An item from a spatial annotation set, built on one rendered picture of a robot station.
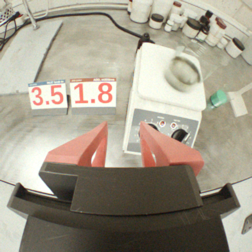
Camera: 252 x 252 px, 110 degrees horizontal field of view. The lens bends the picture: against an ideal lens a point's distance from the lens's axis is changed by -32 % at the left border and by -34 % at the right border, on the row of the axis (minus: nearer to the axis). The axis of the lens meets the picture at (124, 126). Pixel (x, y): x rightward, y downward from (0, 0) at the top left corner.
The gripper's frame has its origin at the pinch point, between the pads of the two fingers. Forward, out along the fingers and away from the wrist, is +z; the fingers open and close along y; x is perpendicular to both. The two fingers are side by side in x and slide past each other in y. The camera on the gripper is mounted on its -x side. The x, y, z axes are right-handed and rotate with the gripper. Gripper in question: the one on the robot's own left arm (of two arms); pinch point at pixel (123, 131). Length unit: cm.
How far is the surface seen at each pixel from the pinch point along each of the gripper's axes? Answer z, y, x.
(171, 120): 7.2, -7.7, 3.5
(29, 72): 19.3, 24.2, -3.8
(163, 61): 12.9, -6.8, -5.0
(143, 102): 8.4, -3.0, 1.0
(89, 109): 12.8, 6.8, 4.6
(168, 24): 35.3, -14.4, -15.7
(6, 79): 18.1, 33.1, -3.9
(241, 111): 16.9, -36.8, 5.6
